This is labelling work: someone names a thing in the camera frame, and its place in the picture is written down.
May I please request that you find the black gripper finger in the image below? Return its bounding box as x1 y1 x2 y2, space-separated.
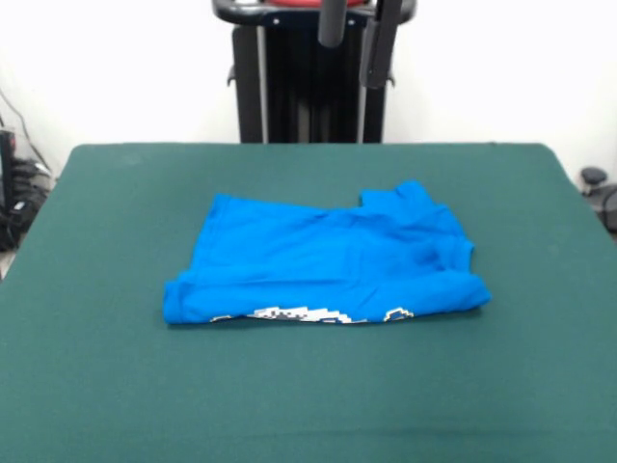
363 0 401 91
317 0 347 48

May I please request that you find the blue printed t-shirt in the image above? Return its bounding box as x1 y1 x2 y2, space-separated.
162 179 493 328

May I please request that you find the gray office chair base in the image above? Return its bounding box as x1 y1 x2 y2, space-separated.
579 166 617 231

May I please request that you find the dark green table cloth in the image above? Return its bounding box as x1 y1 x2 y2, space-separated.
0 141 617 463

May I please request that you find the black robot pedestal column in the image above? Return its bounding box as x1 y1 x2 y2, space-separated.
210 0 418 145

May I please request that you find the black cable pile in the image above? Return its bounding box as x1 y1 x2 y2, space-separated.
0 156 54 253

